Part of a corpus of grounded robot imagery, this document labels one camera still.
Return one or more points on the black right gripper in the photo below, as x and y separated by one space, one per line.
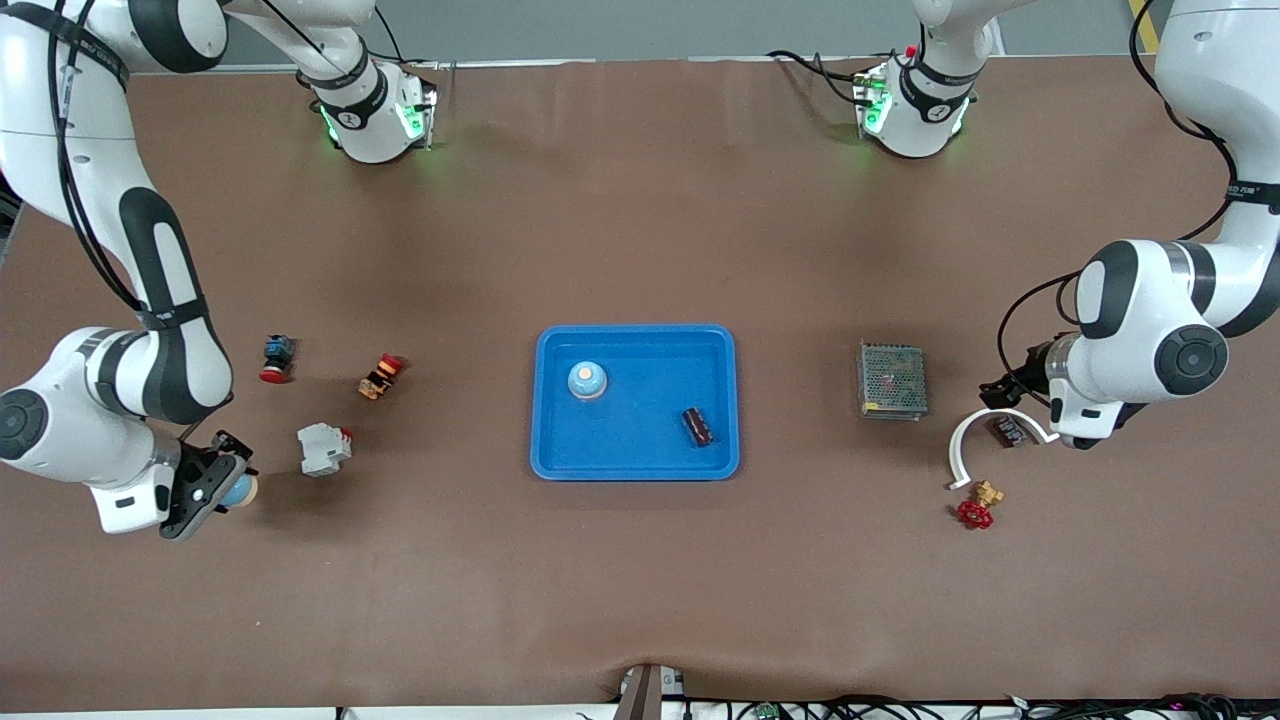
192 472

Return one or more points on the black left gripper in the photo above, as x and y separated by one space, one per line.
1029 369

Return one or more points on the light blue call bell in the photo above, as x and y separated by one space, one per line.
243 492
587 380

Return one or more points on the small black terminal block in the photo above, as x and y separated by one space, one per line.
1010 432

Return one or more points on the dark cylindrical capacitor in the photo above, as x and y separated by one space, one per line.
698 425

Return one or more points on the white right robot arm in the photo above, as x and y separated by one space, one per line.
60 440

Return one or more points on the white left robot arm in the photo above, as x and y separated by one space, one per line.
1150 330

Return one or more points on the white curved plastic arc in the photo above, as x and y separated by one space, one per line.
954 448

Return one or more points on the white circuit breaker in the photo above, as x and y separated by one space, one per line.
322 448

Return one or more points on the red push button blue body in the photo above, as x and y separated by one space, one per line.
277 358

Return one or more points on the metal mesh power supply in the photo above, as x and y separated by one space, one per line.
891 380

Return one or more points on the red orange emergency button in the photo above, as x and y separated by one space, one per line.
381 376

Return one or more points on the blue plastic tray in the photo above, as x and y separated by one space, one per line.
640 440

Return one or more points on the brown table cover sheet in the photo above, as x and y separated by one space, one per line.
640 580

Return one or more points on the yellow floor tape strip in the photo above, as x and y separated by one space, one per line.
1138 10

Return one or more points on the grey metal bracket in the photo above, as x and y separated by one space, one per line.
645 695

